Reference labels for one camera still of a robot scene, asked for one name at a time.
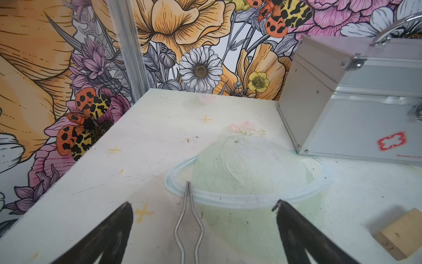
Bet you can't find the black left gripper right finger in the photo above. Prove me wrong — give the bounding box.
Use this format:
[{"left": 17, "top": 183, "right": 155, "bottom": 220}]
[{"left": 272, "top": 200, "right": 359, "bottom": 264}]

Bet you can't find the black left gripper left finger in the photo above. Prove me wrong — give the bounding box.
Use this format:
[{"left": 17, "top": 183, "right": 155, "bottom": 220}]
[{"left": 53, "top": 202, "right": 134, "bottom": 264}]

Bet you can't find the silver first aid case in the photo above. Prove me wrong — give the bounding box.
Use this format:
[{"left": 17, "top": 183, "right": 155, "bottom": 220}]
[{"left": 278, "top": 13, "right": 422, "bottom": 165}]

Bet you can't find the natural wood plank block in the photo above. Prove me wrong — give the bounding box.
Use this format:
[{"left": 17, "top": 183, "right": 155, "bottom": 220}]
[{"left": 373, "top": 209, "right": 422, "bottom": 261}]

